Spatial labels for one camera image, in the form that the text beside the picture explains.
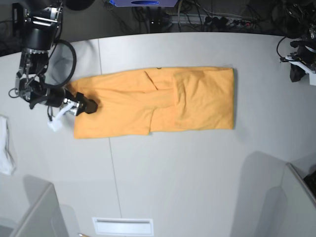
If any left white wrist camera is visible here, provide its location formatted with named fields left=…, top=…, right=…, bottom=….
left=308, top=71, right=316, bottom=86

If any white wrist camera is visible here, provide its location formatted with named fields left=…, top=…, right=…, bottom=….
left=308, top=71, right=316, bottom=86
left=47, top=104, right=73, bottom=132

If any white cloth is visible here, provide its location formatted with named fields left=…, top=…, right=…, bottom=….
left=0, top=116, right=16, bottom=175

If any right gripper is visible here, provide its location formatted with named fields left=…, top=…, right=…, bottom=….
left=29, top=87, right=98, bottom=116

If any blue grey device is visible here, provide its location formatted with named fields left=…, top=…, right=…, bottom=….
left=109, top=0, right=178, bottom=7

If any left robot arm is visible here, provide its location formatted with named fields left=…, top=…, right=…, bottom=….
left=278, top=0, right=316, bottom=86

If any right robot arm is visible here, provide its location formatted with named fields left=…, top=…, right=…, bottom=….
left=13, top=0, right=98, bottom=116

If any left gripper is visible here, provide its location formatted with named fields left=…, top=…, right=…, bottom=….
left=280, top=40, right=316, bottom=82

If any yellow T-shirt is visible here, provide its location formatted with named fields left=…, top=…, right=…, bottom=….
left=67, top=67, right=235, bottom=139

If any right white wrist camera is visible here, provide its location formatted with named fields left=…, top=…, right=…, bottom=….
left=47, top=104, right=73, bottom=132

